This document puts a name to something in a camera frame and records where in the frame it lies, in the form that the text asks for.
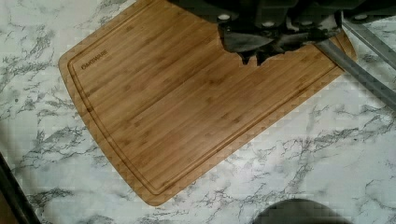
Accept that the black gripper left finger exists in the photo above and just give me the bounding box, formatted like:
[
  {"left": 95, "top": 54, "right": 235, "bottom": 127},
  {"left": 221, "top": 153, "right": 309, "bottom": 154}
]
[{"left": 218, "top": 22, "right": 275, "bottom": 65}]

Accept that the bamboo cutting board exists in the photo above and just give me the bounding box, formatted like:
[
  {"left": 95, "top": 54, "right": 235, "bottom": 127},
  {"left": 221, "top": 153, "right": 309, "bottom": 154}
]
[{"left": 59, "top": 0, "right": 341, "bottom": 206}]

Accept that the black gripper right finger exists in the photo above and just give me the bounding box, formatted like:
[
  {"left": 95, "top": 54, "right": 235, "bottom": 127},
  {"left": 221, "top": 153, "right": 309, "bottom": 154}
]
[{"left": 256, "top": 22, "right": 341, "bottom": 66}]

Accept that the dark pot with wooden lid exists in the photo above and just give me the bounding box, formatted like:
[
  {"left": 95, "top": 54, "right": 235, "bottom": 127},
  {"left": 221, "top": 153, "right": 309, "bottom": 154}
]
[{"left": 252, "top": 199, "right": 352, "bottom": 224}]

